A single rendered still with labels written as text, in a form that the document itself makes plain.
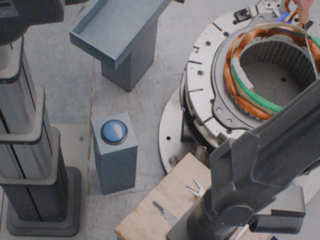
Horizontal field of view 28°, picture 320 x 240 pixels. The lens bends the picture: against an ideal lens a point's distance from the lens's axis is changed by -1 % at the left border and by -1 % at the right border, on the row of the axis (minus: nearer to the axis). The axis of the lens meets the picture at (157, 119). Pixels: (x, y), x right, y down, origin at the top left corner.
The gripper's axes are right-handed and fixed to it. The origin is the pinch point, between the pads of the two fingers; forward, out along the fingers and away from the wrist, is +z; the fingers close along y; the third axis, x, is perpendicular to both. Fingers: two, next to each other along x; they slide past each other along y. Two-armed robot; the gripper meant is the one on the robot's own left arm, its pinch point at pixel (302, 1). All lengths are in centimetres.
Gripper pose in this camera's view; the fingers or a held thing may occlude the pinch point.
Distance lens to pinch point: 101.1
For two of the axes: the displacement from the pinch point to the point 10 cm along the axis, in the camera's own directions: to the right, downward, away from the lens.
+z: 1.9, 6.2, 7.6
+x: -8.5, 4.9, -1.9
